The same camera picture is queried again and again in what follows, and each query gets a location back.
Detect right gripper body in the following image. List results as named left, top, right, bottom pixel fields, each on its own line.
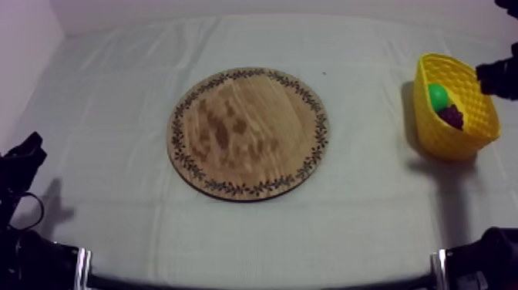
left=475, top=42, right=518, bottom=101

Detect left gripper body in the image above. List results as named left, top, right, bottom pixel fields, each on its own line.
left=0, top=131, right=48, bottom=196

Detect purple toy grapes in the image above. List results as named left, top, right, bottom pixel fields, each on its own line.
left=438, top=104, right=465, bottom=131

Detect yellow plastic basket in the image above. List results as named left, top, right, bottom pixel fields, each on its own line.
left=412, top=52, right=502, bottom=161

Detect round wooden board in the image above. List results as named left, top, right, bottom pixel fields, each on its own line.
left=166, top=66, right=330, bottom=202

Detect green toy pear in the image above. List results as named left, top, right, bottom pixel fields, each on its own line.
left=428, top=83, right=450, bottom=113

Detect silver metal bar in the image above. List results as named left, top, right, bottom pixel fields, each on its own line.
left=74, top=247, right=93, bottom=290
left=430, top=248, right=447, bottom=290

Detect black cable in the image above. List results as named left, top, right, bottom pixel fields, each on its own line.
left=11, top=191, right=45, bottom=231

